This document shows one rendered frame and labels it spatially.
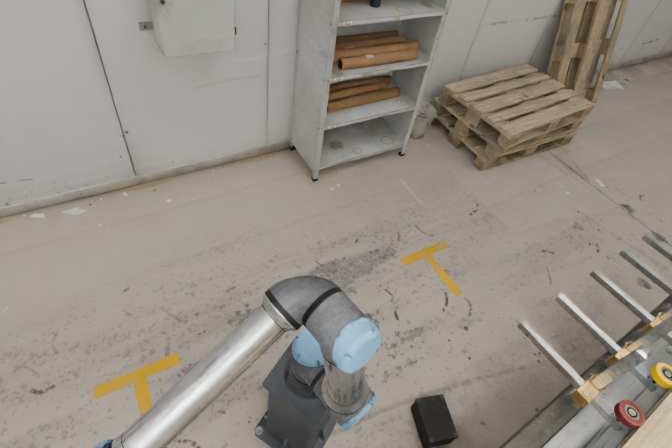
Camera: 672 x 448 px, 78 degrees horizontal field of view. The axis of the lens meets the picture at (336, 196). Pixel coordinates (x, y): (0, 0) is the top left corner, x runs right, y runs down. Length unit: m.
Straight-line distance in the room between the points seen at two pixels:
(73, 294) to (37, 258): 0.37
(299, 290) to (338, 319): 0.11
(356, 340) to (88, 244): 2.36
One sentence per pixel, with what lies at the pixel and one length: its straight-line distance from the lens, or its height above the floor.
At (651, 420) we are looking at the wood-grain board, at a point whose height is 0.90.
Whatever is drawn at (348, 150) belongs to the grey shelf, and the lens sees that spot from 3.38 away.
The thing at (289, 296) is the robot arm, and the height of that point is 1.42.
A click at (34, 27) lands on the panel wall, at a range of 2.68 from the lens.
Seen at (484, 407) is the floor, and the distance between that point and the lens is 2.59.
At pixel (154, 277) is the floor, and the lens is 2.76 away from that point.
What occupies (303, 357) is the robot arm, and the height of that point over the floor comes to 0.87.
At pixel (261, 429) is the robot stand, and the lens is 2.27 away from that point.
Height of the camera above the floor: 2.23
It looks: 45 degrees down
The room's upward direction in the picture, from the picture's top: 10 degrees clockwise
